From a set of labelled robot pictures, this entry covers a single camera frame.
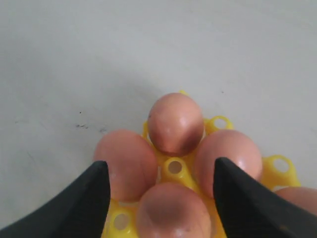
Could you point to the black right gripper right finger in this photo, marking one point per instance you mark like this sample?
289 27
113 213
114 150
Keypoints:
247 209

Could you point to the brown egg placed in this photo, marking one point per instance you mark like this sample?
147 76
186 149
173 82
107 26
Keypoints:
175 124
132 164
227 143
304 197
170 210

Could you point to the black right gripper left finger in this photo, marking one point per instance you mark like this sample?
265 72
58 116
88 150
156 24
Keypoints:
79 211

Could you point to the yellow plastic egg tray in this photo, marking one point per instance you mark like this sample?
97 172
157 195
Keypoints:
120 222

